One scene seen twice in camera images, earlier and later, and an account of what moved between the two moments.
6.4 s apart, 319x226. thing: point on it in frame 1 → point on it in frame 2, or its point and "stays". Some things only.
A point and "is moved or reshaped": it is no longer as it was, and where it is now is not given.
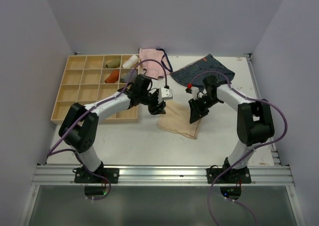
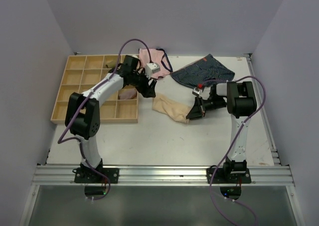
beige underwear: [177, 119] is moved or reshaped
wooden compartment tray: [87, 79] stays
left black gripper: [157, 108] → [146, 90]
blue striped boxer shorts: [194, 73] stays
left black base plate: [81, 176] stays
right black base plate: [229, 175] stays
